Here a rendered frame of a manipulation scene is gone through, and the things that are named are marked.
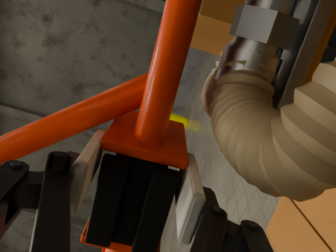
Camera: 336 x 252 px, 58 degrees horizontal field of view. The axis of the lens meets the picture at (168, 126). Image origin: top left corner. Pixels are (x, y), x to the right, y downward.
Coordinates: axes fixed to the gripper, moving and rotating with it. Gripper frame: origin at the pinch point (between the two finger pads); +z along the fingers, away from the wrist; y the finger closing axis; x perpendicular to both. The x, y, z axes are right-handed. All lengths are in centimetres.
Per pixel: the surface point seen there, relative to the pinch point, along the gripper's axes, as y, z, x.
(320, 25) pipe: 8.5, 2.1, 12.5
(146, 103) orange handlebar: -0.9, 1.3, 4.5
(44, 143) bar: -7.5, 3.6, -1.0
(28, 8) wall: -425, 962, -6
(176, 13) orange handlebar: -0.6, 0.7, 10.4
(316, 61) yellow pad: 12.2, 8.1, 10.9
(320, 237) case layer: 54, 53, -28
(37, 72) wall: -382, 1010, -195
